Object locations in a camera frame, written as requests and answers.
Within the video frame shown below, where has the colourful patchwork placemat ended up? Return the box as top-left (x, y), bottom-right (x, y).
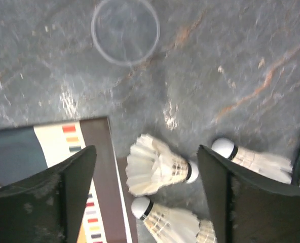
top-left (0, 117), bottom-right (137, 242)

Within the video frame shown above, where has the white feather shuttlecock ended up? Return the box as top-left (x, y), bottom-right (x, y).
top-left (125, 134), bottom-right (199, 196)
top-left (131, 196), bottom-right (200, 243)
top-left (211, 138), bottom-right (293, 184)
top-left (196, 219), bottom-right (217, 243)

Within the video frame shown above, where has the clear plastic tube lid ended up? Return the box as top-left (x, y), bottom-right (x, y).
top-left (91, 1), bottom-right (160, 67)

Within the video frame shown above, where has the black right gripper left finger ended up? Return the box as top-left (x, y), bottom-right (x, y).
top-left (0, 146), bottom-right (97, 242)

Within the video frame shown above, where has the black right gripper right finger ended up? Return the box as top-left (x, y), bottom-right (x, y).
top-left (197, 145), bottom-right (300, 242)

